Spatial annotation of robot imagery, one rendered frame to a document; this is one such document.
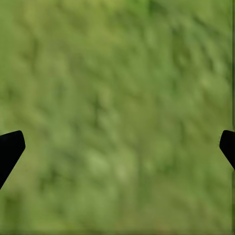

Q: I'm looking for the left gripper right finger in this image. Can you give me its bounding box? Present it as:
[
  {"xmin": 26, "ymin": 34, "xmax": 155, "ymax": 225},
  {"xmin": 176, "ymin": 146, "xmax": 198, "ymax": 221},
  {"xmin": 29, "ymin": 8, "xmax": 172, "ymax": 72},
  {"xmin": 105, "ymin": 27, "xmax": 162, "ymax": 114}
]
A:
[{"xmin": 219, "ymin": 130, "xmax": 235, "ymax": 170}]

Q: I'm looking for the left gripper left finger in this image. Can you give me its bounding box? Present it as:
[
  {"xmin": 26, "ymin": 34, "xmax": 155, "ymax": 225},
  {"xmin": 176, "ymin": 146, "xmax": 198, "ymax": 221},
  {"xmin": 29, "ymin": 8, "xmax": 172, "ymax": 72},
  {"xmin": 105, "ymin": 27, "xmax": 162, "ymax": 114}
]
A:
[{"xmin": 0, "ymin": 130, "xmax": 25, "ymax": 189}]

